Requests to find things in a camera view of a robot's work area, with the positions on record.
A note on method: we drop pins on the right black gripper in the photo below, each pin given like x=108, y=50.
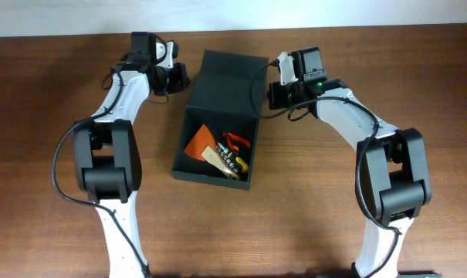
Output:
x=274, y=93

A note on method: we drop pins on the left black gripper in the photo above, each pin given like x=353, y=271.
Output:
x=179, y=81

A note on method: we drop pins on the black cardboard box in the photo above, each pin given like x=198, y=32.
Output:
x=228, y=91

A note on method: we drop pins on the orange scraper wooden handle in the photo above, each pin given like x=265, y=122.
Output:
x=202, y=147

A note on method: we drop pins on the red handled cutting pliers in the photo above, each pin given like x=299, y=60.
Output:
x=236, y=142

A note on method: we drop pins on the yellow black stubby screwdriver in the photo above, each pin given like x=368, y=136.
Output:
x=237, y=164

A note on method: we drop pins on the orange socket bit rail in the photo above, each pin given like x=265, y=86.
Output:
x=227, y=156

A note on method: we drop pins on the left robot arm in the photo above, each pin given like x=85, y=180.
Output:
x=107, y=160

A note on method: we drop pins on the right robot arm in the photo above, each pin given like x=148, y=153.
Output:
x=392, y=182

